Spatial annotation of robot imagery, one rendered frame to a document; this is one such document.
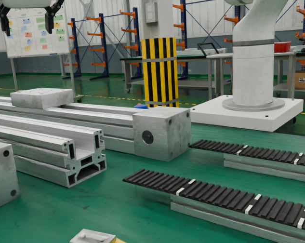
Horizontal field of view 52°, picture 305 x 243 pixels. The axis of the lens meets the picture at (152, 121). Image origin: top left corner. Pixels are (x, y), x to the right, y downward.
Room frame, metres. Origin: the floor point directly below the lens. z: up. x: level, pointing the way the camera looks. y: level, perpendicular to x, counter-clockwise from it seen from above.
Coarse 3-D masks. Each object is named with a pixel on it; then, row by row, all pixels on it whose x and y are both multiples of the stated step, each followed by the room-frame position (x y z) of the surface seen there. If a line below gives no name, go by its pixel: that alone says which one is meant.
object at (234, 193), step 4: (232, 188) 0.41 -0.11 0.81; (228, 192) 0.40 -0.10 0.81; (232, 192) 0.40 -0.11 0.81; (236, 192) 0.39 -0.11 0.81; (240, 192) 0.40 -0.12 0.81; (224, 196) 0.39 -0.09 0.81; (228, 196) 0.39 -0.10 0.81; (232, 196) 0.38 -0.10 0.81; (236, 196) 0.39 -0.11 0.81; (220, 200) 0.38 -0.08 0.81; (224, 200) 0.38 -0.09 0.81; (228, 200) 0.37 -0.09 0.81; (232, 200) 0.38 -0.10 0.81; (212, 204) 0.37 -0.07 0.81; (216, 204) 0.37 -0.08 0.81; (220, 204) 0.37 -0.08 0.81; (224, 204) 0.36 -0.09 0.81; (228, 204) 0.37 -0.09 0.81
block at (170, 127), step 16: (144, 112) 0.68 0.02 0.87; (160, 112) 0.67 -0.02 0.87; (176, 112) 0.66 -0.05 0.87; (144, 128) 0.65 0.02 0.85; (160, 128) 0.62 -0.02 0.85; (176, 128) 0.64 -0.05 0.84; (144, 144) 0.65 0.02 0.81; (160, 144) 0.62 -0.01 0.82; (176, 144) 0.64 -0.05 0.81; (160, 160) 0.63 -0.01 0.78
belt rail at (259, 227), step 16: (176, 208) 0.41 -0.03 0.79; (192, 208) 0.40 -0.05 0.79; (208, 208) 0.38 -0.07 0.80; (224, 208) 0.37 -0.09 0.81; (224, 224) 0.37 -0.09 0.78; (240, 224) 0.35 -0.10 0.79; (256, 224) 0.35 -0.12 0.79; (272, 224) 0.33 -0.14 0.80; (272, 240) 0.33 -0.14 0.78; (288, 240) 0.32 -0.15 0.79; (304, 240) 0.32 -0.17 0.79
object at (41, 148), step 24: (0, 120) 0.78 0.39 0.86; (24, 120) 0.73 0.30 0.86; (24, 144) 0.61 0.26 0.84; (48, 144) 0.54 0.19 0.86; (72, 144) 0.54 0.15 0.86; (96, 144) 0.59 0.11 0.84; (24, 168) 0.60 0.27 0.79; (48, 168) 0.55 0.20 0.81; (72, 168) 0.53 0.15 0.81; (96, 168) 0.58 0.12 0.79
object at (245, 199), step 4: (244, 192) 0.39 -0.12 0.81; (240, 196) 0.38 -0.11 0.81; (244, 196) 0.39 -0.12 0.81; (248, 196) 0.38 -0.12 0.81; (252, 196) 0.38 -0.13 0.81; (236, 200) 0.37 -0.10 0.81; (240, 200) 0.37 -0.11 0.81; (244, 200) 0.37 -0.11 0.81; (248, 200) 0.37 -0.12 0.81; (232, 204) 0.36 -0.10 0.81; (236, 204) 0.36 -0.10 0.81; (240, 204) 0.36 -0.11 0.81; (244, 204) 0.36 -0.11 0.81; (248, 204) 0.36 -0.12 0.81; (228, 208) 0.36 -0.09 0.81; (232, 208) 0.36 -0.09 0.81; (236, 208) 0.36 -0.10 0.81; (240, 208) 0.35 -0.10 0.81; (244, 208) 0.36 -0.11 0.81; (240, 212) 0.35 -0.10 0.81
